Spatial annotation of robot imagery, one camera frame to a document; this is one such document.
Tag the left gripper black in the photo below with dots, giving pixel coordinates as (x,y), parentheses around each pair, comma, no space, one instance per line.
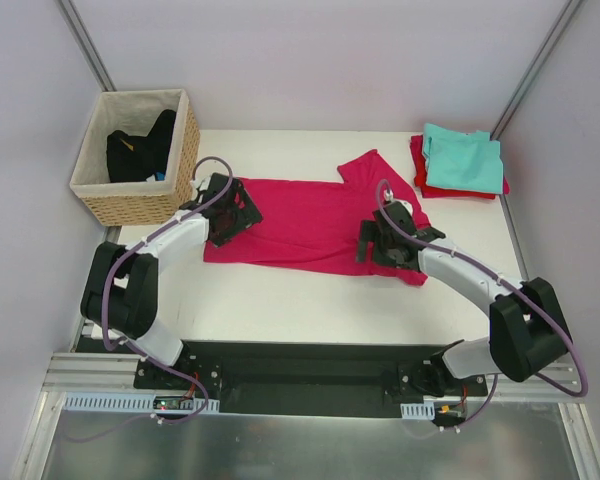
(245,211)

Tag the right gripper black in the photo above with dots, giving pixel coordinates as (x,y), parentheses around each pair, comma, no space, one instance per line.
(372,240)

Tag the pink t shirt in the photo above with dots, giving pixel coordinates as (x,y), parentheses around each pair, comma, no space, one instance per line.
(314,225)

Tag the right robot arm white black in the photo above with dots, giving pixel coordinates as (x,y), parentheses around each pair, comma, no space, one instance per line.
(527,329)

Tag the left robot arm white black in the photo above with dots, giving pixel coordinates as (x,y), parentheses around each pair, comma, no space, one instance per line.
(121,292)

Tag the red folded t shirt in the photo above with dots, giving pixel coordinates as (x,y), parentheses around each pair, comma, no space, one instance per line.
(420,179)

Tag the wicker basket with cloth liner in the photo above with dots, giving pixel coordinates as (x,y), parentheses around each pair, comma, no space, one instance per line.
(144,202)

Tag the teal folded t shirt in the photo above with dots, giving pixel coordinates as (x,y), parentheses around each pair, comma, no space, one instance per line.
(461,161)

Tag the black t shirt in basket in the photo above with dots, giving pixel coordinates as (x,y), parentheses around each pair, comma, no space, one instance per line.
(141,158)

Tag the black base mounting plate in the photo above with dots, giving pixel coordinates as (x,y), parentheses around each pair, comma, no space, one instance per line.
(360,381)

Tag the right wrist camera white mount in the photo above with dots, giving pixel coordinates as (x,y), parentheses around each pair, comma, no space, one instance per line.
(389,198)

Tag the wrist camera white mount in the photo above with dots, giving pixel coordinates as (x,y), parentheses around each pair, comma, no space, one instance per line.
(200,185)
(389,198)

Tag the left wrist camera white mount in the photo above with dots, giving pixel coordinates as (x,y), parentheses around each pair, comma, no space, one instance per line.
(200,185)

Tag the right slotted cable duct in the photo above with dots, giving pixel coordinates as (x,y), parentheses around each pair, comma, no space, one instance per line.
(424,411)

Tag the slotted cable duct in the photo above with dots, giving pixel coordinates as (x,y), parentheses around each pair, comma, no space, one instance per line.
(424,411)
(137,403)

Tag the left aluminium corner post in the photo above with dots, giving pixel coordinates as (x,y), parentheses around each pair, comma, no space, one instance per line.
(86,45)

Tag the aluminium corner post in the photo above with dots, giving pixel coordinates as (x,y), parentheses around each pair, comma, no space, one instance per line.
(560,26)
(86,45)

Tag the left slotted cable duct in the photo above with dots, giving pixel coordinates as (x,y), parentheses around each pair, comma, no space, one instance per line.
(137,403)

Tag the right aluminium corner post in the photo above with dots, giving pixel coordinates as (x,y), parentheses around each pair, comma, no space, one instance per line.
(560,26)

